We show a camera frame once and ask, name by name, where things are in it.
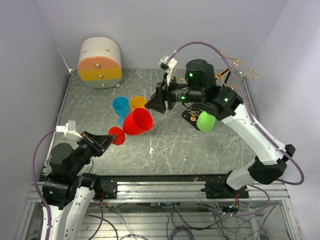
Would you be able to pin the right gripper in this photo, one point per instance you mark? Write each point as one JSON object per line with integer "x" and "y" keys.
{"x": 163, "y": 94}

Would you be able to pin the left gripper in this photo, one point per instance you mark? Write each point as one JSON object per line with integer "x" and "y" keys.
{"x": 98, "y": 142}

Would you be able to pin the orange wine glass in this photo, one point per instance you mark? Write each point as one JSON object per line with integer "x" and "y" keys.
{"x": 137, "y": 102}

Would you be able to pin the red wine glass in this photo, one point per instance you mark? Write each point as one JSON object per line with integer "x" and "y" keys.
{"x": 136, "y": 123}

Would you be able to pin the blue wine glass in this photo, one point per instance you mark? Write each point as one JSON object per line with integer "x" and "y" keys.
{"x": 121, "y": 106}

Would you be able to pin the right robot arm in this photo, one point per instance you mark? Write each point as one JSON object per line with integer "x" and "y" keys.
{"x": 225, "y": 105}

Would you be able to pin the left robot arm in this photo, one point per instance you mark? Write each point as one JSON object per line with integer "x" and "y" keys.
{"x": 66, "y": 193}

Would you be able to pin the green wine glass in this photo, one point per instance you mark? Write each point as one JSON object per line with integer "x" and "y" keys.
{"x": 205, "y": 122}

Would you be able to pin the round three-drawer cabinet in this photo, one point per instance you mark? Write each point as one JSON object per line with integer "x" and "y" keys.
{"x": 99, "y": 64}

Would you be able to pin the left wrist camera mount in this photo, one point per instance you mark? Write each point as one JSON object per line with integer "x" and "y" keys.
{"x": 69, "y": 130}

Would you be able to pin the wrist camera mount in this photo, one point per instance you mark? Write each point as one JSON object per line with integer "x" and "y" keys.
{"x": 169, "y": 67}
{"x": 69, "y": 130}

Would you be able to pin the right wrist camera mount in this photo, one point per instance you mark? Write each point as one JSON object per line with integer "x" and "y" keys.
{"x": 169, "y": 67}

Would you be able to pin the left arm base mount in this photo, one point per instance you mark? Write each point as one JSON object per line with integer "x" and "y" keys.
{"x": 104, "y": 188}

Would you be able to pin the aluminium rail frame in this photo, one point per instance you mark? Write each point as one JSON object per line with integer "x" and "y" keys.
{"x": 160, "y": 210}

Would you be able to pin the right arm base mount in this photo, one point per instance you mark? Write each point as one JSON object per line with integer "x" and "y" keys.
{"x": 215, "y": 187}

